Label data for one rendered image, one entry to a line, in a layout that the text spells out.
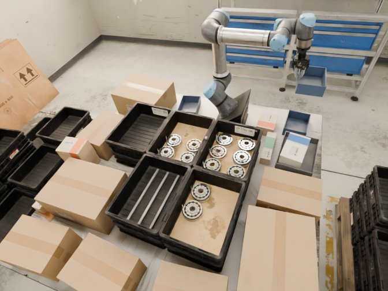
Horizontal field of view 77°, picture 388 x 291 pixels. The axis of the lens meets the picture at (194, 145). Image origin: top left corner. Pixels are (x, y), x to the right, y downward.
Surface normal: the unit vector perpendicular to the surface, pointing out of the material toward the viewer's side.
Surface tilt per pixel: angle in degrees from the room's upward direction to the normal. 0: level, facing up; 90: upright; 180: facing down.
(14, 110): 72
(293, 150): 0
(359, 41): 90
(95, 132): 0
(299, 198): 0
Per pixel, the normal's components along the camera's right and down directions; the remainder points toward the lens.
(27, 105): 0.87, -0.01
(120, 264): -0.09, -0.66
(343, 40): -0.33, 0.73
